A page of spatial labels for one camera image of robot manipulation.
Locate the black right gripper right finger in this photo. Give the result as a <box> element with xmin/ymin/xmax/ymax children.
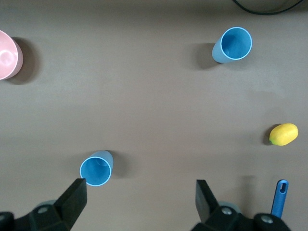
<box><xmin>192</xmin><ymin>179</ymin><xmax>292</xmax><ymax>231</ymax></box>

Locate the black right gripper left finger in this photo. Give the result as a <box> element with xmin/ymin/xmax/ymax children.
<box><xmin>0</xmin><ymin>178</ymin><xmax>88</xmax><ymax>231</ymax></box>

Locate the blue plastic cup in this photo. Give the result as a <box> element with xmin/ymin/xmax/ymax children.
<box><xmin>211</xmin><ymin>26</ymin><xmax>253</xmax><ymax>64</ymax></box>
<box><xmin>79</xmin><ymin>150</ymin><xmax>114</xmax><ymax>187</ymax></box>

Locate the yellow lemon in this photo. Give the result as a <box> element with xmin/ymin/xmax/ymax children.
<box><xmin>269</xmin><ymin>123</ymin><xmax>299</xmax><ymax>146</ymax></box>

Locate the pink bowl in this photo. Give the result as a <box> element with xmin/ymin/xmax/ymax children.
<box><xmin>0</xmin><ymin>29</ymin><xmax>24</xmax><ymax>80</ymax></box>

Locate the steel pot with blue handle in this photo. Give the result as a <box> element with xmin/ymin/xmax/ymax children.
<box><xmin>270</xmin><ymin>179</ymin><xmax>289</xmax><ymax>217</ymax></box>

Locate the black cable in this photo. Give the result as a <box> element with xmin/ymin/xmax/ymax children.
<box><xmin>232</xmin><ymin>0</ymin><xmax>305</xmax><ymax>15</ymax></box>

